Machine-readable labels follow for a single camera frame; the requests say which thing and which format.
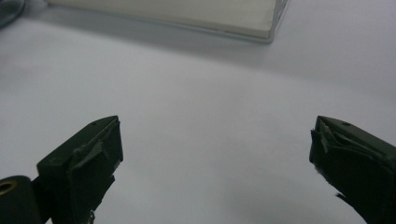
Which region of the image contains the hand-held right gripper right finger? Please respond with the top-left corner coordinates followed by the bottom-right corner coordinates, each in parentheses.
top-left (308, 115), bottom-right (396, 224)

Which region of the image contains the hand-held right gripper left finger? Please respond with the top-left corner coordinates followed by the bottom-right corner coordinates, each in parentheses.
top-left (32, 115), bottom-right (124, 224)

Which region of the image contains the dark round object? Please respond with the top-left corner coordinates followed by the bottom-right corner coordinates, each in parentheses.
top-left (0, 0), bottom-right (26, 30)

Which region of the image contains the clear box with cream pad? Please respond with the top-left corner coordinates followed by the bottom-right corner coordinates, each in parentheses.
top-left (46, 0), bottom-right (290, 44)

